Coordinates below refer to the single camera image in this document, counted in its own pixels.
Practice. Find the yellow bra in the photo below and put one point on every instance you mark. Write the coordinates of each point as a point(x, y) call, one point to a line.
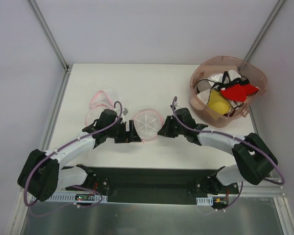
point(218, 103)

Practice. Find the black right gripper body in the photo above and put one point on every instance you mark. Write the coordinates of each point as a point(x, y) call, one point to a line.
point(171, 127)

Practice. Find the red bra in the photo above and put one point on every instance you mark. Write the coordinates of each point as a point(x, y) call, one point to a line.
point(239, 92)

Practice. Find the white bra, black straps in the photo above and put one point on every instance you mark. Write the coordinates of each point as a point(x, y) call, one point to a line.
point(217, 81)

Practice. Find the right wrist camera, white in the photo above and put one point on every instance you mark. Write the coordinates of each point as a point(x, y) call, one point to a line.
point(175, 106)

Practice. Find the right white cable duct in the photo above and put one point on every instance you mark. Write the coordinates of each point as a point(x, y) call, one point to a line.
point(204, 201)

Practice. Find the left aluminium frame post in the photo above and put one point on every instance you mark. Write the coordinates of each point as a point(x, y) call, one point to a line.
point(48, 33)

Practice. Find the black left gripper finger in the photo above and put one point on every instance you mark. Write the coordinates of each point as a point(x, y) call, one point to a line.
point(133, 135)
point(124, 137)

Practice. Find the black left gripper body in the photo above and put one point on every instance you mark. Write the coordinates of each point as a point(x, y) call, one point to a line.
point(125, 131)

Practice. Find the left white cable duct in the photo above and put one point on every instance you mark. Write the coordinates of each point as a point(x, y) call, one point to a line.
point(77, 197)

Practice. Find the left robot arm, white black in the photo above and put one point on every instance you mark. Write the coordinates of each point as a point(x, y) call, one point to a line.
point(44, 172)

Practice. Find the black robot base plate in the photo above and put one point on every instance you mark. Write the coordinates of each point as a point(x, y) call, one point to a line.
point(150, 186)

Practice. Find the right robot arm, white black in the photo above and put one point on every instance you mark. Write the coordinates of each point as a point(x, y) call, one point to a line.
point(254, 160)

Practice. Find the white cable duct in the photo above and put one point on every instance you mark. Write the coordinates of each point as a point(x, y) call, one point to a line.
point(77, 197)
point(204, 201)

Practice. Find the left wrist camera, white grey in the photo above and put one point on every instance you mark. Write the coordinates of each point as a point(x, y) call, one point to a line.
point(123, 114)

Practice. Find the empty white mesh laundry bag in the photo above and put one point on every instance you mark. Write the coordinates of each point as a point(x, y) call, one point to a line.
point(103, 99)

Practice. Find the aluminium frame post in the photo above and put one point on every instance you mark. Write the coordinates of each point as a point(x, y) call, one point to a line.
point(278, 6)
point(48, 33)

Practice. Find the pink translucent plastic basket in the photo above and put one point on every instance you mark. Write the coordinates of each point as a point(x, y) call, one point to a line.
point(220, 64)

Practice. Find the right aluminium frame post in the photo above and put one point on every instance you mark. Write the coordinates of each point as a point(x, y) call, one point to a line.
point(278, 6)

